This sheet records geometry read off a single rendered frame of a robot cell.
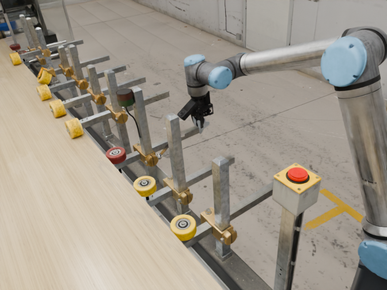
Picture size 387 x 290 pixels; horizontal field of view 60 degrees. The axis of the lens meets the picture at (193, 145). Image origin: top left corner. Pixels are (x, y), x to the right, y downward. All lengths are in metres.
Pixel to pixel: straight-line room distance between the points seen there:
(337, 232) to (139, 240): 1.54
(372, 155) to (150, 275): 0.69
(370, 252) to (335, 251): 1.04
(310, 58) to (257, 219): 1.36
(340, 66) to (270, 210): 1.56
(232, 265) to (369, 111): 0.65
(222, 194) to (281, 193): 0.30
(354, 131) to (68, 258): 0.88
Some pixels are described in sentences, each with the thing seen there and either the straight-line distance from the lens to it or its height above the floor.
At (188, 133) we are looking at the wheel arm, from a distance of 1.56.
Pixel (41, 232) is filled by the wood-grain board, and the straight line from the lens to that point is 1.19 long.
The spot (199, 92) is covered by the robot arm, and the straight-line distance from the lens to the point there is 1.48.
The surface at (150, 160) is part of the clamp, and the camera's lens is 1.41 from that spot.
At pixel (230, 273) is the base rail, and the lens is 1.20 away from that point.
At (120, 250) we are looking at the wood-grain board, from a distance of 1.05.
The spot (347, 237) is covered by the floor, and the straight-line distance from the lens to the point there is 2.33.
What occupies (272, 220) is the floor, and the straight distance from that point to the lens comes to 2.32.
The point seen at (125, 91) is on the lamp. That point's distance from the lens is 1.28.
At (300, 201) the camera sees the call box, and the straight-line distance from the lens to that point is 0.73.
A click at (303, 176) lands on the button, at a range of 0.73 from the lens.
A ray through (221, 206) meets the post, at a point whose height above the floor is 0.96.
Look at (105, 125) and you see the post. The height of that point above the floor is 0.79.
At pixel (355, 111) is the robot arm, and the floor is 1.22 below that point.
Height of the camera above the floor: 1.69
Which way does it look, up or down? 34 degrees down
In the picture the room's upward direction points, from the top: 5 degrees counter-clockwise
